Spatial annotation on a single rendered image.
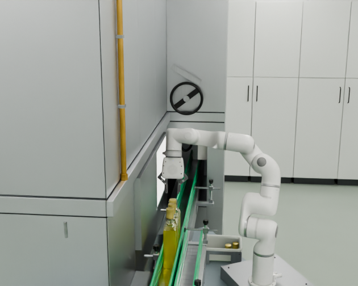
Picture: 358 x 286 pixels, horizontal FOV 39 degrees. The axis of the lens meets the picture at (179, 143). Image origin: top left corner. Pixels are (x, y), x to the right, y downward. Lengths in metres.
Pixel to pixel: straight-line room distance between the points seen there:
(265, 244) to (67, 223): 0.92
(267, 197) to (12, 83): 1.19
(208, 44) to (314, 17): 2.95
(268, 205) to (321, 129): 3.96
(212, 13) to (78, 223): 1.81
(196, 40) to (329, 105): 3.19
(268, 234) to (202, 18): 1.49
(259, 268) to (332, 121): 4.00
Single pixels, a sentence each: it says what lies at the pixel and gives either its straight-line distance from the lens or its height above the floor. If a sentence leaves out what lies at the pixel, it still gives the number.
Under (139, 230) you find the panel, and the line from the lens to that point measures 2.29.
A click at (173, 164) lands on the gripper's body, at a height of 1.33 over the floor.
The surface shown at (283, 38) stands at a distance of 5.99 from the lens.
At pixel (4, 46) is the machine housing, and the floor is 1.91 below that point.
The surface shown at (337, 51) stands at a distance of 6.09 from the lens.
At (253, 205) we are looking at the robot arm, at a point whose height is 1.18.
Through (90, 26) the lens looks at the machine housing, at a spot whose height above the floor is 1.97.
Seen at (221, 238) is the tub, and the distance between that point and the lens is 2.82.
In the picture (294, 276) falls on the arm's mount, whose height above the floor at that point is 0.81.
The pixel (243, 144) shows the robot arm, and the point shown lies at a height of 1.44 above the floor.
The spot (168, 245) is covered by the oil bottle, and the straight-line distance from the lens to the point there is 2.34.
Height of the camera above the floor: 2.01
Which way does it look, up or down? 14 degrees down
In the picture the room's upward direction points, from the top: straight up
